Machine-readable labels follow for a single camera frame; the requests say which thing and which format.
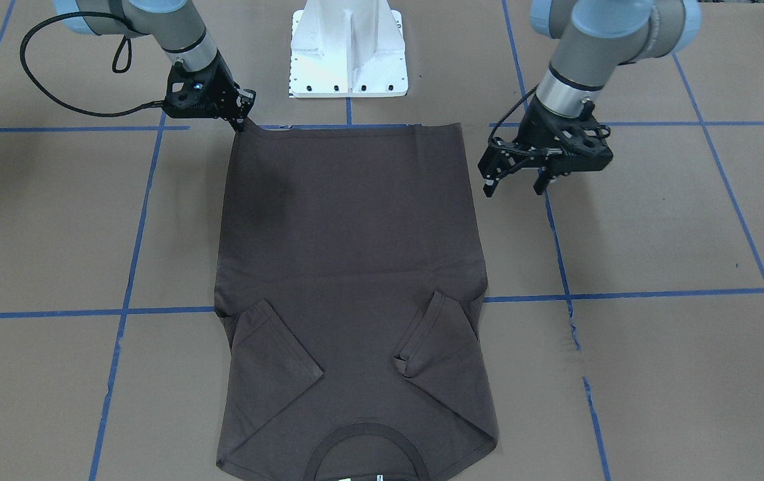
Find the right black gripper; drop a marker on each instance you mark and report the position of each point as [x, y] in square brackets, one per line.
[222, 79]

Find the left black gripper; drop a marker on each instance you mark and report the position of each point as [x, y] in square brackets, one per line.
[534, 126]

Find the dark brown t-shirt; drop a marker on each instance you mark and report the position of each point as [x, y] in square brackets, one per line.
[350, 282]

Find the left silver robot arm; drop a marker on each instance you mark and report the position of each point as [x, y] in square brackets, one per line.
[596, 37]

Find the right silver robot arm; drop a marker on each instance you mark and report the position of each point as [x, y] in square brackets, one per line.
[176, 26]

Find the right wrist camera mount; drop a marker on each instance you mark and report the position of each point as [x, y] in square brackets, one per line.
[188, 99]

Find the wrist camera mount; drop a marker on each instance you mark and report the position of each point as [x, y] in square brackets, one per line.
[188, 99]
[585, 147]

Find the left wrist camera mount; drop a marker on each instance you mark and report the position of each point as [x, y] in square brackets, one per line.
[585, 147]

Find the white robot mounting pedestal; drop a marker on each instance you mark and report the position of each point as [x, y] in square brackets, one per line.
[347, 49]

